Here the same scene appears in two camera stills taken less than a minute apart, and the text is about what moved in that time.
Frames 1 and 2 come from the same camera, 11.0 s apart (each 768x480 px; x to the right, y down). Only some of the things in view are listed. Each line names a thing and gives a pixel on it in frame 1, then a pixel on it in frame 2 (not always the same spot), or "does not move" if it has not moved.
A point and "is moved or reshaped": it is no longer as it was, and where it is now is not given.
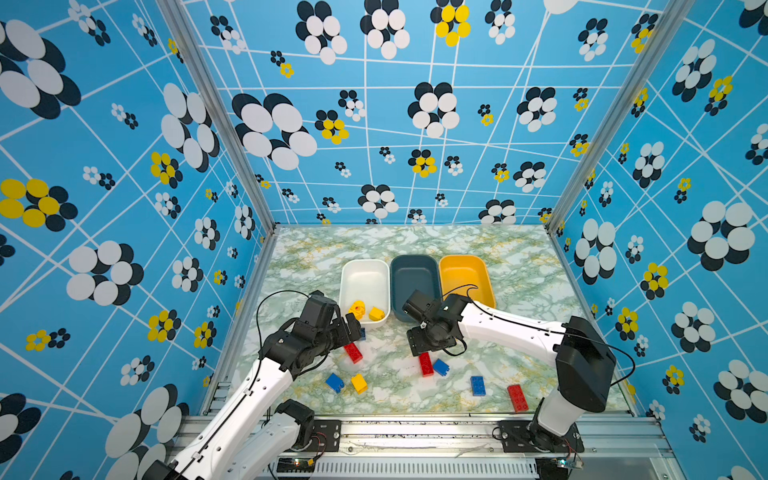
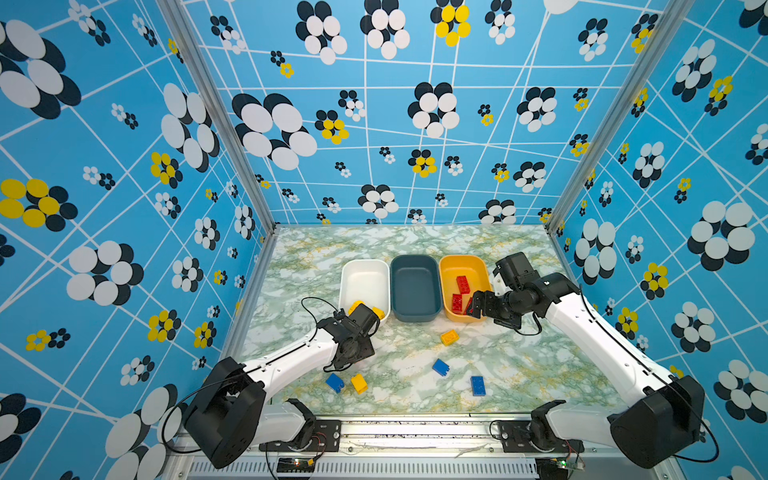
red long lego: [426, 365] is moved or reshaped
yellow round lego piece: [358, 308] does not move
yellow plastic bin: [456, 270] does not move
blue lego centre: [441, 367] does not move
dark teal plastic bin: [410, 273] does not move
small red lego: [517, 397] is moved or reshaped
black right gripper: [415, 344] -> [488, 298]
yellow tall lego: [376, 314] does not move
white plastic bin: [365, 291] does not move
